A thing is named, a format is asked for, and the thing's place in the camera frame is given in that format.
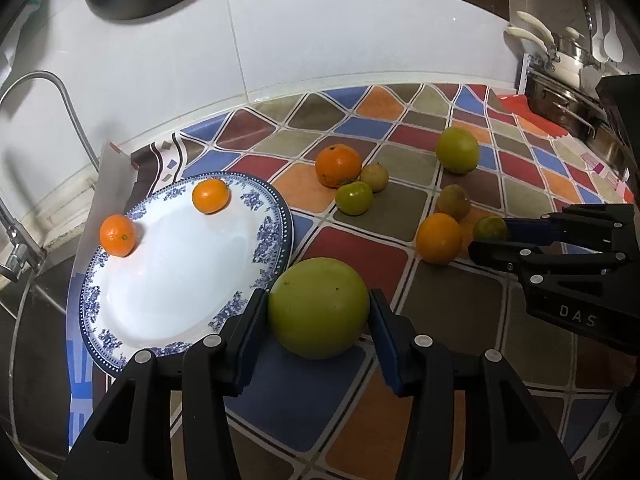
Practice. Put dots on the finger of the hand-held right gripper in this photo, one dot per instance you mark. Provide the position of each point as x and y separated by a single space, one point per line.
531 230
500 255

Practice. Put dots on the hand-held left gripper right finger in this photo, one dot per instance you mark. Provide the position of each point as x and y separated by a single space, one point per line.
385 341

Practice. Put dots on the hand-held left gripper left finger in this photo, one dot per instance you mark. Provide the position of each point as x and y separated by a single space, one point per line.
253 331

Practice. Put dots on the small green-orange tangerine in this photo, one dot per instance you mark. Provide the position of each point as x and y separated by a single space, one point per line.
488 228

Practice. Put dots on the large green pomelo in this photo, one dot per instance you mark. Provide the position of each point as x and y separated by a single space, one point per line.
318 307

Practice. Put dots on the blue and white porcelain plate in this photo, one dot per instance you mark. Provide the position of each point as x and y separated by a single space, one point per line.
175 280

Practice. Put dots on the medium orange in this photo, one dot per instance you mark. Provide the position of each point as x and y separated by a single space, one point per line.
439 238

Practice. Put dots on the brownish green citrus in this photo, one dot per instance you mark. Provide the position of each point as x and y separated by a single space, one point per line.
453 202

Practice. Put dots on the colourful checked tablecloth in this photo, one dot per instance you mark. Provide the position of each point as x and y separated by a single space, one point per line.
430 400

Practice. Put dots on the pink label sheet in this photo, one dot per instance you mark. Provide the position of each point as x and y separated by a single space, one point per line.
607 170

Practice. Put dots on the large green orange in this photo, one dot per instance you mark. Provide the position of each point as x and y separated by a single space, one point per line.
457 150

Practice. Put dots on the stainless steel pan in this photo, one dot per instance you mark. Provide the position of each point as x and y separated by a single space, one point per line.
560 97

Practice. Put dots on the small orange tangerine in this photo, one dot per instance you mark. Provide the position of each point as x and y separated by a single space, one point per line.
211 196
118 235

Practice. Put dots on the green tangerine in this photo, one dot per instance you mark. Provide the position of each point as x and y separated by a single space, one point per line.
354 198

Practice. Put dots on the small yellow-green citrus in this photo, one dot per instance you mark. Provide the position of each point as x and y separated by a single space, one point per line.
376 176

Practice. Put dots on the black appliance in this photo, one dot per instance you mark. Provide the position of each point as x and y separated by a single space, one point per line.
622 110

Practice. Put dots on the white plastic spatula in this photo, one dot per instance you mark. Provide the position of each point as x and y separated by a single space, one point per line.
610 35

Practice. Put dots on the chrome faucet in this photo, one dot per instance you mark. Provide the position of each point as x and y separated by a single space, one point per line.
30 80

